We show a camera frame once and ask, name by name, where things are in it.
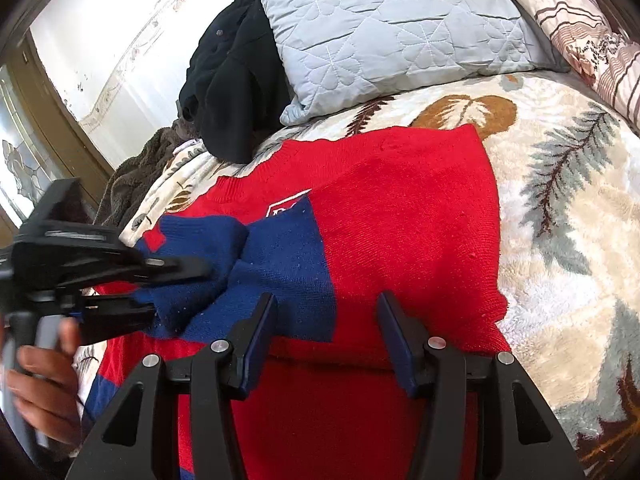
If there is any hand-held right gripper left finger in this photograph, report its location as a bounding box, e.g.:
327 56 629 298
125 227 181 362
65 292 278 480

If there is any leaf print fleece blanket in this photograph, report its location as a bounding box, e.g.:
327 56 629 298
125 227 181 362
72 71 640 480

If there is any striped patterned pillow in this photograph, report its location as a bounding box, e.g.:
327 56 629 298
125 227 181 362
500 0 640 128

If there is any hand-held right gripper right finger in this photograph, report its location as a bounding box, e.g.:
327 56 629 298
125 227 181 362
376 291 586 480

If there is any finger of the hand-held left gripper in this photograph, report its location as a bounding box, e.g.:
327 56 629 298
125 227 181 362
75 294 162 346
142 255 221 281

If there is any person's left hand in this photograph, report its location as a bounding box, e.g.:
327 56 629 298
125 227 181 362
5 317 83 448

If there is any brown fuzzy blanket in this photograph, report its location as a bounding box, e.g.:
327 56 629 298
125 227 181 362
92 120 206 231

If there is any black garment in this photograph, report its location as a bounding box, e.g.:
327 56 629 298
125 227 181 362
177 0 296 165

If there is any red and blue knit sweater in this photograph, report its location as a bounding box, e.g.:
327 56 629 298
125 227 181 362
82 124 512 480

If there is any wooden framed glass door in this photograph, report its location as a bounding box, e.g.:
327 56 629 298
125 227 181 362
0 30 111 246

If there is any grey quilted pillow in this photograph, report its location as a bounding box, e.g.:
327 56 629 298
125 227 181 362
255 0 571 126

